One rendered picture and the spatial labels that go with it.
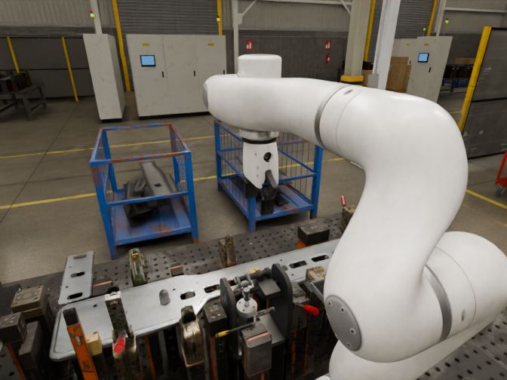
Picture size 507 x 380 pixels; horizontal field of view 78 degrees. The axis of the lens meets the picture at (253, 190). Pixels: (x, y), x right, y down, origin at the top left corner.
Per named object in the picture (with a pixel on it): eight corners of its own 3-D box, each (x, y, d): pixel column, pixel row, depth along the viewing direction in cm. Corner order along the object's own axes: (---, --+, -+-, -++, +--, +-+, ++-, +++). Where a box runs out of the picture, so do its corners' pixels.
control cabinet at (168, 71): (139, 121, 809) (123, 11, 706) (138, 116, 854) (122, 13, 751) (228, 113, 891) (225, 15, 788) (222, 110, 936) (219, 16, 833)
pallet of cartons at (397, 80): (409, 92, 1294) (416, 56, 1237) (394, 93, 1263) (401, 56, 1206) (386, 88, 1392) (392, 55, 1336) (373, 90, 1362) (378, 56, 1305)
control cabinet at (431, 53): (403, 103, 1040) (419, 19, 937) (415, 102, 1058) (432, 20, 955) (423, 108, 973) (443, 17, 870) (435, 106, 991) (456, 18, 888)
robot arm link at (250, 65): (244, 130, 60) (287, 125, 64) (244, 54, 55) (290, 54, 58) (229, 121, 67) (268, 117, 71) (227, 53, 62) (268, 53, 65)
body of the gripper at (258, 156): (286, 136, 64) (284, 187, 68) (265, 126, 72) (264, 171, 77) (252, 141, 61) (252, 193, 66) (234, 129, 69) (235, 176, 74)
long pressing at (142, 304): (382, 224, 152) (382, 222, 152) (420, 249, 134) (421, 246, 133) (58, 307, 104) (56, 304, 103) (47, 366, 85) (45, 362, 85)
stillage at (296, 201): (216, 189, 424) (213, 119, 384) (270, 180, 452) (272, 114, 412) (250, 234, 323) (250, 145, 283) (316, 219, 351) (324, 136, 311)
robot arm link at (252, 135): (287, 126, 63) (287, 140, 64) (268, 117, 71) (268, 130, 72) (248, 130, 60) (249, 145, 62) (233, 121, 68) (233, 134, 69)
